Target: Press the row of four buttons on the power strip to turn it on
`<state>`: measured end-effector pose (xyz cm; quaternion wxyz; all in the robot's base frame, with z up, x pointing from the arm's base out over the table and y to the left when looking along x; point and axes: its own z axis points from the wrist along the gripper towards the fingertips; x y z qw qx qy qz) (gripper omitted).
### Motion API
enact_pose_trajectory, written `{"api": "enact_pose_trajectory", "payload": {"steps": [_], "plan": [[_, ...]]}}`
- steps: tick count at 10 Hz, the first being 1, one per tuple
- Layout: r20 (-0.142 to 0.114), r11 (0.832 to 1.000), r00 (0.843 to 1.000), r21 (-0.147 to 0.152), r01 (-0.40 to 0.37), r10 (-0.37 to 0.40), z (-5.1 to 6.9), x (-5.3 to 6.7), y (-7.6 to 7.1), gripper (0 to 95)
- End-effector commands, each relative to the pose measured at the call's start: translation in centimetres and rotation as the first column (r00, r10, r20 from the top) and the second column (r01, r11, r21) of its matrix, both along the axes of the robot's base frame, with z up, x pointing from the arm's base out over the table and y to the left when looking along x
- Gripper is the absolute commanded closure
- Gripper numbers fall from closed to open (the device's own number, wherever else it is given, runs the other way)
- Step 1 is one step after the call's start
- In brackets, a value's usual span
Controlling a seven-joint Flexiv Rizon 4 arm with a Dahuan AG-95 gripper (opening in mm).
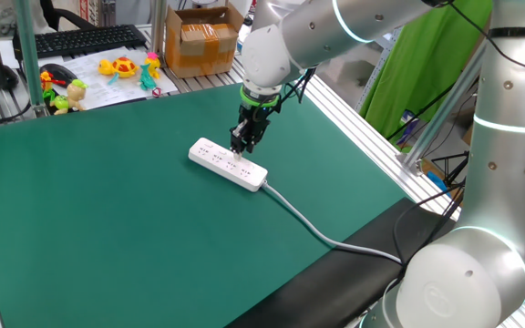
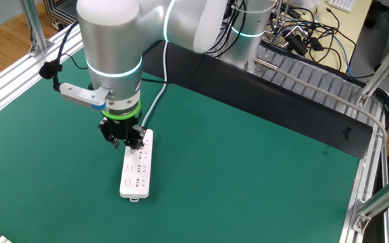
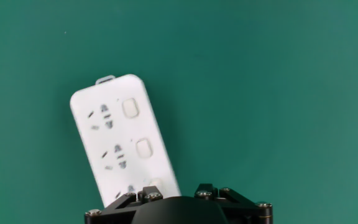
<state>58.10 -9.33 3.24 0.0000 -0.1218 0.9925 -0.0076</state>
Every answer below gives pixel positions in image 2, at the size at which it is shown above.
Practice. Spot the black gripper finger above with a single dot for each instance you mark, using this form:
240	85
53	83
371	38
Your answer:
137	138
106	131

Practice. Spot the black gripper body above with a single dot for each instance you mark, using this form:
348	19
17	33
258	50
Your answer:
120	130

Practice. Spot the white four-socket power strip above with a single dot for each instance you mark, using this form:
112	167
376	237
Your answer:
137	182

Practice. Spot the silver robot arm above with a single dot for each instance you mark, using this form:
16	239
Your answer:
113	44

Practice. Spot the black power adapter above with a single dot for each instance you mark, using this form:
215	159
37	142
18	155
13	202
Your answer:
296	44

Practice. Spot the green table mat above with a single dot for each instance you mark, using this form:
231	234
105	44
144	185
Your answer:
248	185

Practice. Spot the black table mat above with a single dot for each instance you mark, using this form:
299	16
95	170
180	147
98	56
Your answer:
248	91

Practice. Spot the small black plug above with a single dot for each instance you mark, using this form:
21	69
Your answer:
316	44

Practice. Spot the white keyboard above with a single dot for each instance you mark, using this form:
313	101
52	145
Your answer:
341	4

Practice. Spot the light wooden desk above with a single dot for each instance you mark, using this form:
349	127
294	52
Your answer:
356	20

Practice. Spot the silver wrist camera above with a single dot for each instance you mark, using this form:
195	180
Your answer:
79	96

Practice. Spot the aluminium frame strut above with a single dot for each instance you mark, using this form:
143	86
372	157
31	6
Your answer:
383	64
383	199
34	23

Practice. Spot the black white striped frame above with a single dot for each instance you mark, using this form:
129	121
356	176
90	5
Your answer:
54	11

